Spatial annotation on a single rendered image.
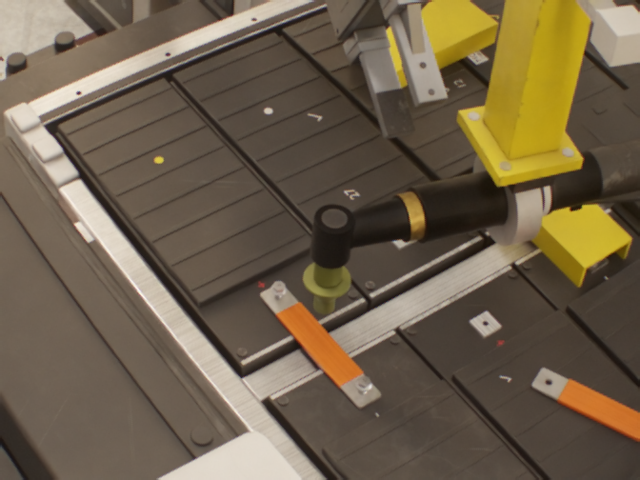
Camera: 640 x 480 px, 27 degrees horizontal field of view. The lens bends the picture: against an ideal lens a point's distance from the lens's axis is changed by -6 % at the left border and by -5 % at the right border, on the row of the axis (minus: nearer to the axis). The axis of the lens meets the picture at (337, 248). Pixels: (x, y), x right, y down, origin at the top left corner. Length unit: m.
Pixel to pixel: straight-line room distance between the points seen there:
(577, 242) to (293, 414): 0.33
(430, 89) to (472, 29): 0.40
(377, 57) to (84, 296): 0.34
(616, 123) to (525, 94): 0.44
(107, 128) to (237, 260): 0.22
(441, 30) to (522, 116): 0.45
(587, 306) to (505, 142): 0.26
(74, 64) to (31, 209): 0.51
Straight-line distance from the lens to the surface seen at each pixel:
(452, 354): 1.27
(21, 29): 3.16
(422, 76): 1.15
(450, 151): 1.43
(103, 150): 1.40
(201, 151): 1.40
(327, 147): 1.41
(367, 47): 1.24
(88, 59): 1.71
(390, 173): 1.39
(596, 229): 1.36
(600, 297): 1.33
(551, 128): 1.12
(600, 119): 1.50
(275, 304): 1.28
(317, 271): 1.16
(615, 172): 1.22
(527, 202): 1.16
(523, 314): 1.31
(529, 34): 1.04
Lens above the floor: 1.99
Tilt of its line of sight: 48 degrees down
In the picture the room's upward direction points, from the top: 7 degrees clockwise
